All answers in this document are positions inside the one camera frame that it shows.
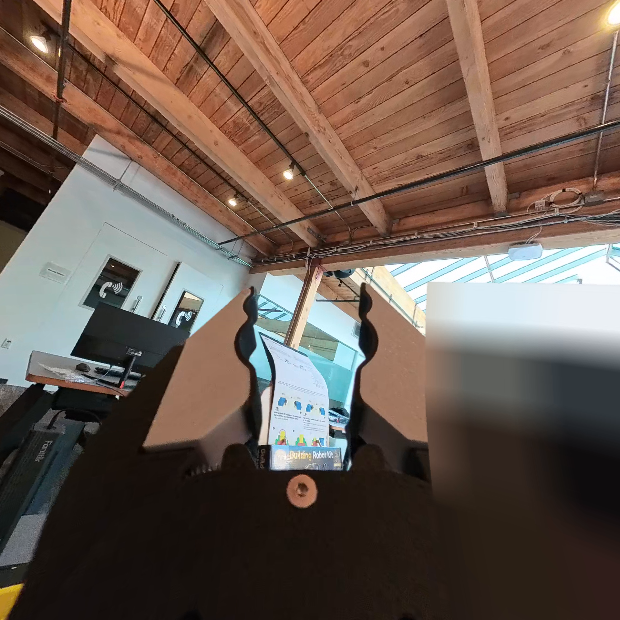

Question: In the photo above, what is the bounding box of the black equipment case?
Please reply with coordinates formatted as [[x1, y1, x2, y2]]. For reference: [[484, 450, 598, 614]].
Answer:
[[0, 421, 85, 538]]

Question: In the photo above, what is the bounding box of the white door with phone sign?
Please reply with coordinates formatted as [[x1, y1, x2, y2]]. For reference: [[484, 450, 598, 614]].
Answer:
[[68, 224, 168, 320], [152, 262, 223, 335]]

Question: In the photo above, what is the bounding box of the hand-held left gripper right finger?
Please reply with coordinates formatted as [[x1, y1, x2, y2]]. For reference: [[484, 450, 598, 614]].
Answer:
[[348, 282, 428, 466]]

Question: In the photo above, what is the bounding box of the white coiled cable bundle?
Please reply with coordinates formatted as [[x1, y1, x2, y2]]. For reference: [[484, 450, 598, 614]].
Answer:
[[528, 188, 587, 214]]

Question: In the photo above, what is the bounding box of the wooden post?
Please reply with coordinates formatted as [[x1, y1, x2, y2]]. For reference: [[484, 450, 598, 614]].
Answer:
[[285, 264, 323, 349]]

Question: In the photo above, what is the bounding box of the black lighting track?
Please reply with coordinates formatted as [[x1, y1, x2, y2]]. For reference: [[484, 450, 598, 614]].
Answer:
[[152, 0, 307, 176]]

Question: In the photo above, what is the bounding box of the black computer monitor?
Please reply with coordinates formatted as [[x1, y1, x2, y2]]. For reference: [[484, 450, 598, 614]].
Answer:
[[70, 303, 191, 390]]

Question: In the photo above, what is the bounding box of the blue robot kit box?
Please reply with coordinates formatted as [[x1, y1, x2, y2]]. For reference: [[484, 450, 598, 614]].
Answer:
[[255, 445, 346, 471]]

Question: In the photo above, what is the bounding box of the grey wire cable tray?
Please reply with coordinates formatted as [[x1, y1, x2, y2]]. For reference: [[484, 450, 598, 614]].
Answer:
[[0, 104, 253, 267]]

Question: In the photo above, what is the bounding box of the white printed instruction sheet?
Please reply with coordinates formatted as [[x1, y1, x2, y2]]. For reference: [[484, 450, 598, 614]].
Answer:
[[259, 332, 331, 449]]

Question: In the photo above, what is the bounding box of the yellow plastic bin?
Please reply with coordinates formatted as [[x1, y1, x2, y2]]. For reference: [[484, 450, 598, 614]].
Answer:
[[0, 584, 24, 620]]

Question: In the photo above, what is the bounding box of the long black ceiling pipe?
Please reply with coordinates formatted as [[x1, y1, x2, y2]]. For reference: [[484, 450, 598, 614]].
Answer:
[[216, 119, 620, 246]]

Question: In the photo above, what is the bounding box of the glass skylight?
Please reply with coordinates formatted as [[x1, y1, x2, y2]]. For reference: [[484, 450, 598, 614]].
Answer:
[[385, 244, 620, 311]]

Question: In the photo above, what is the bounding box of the black hanging pipe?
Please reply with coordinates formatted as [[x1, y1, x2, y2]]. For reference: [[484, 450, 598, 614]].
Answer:
[[51, 0, 73, 139]]

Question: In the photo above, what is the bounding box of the crinkled plastic bag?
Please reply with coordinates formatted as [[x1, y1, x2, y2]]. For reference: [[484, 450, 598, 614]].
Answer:
[[39, 363, 83, 383]]

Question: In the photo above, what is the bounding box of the wooden office desk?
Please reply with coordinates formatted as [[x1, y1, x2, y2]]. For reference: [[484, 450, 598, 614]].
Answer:
[[0, 350, 146, 453]]

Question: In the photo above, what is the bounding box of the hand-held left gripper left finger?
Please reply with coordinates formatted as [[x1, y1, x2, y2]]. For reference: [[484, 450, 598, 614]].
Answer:
[[142, 287, 264, 466]]

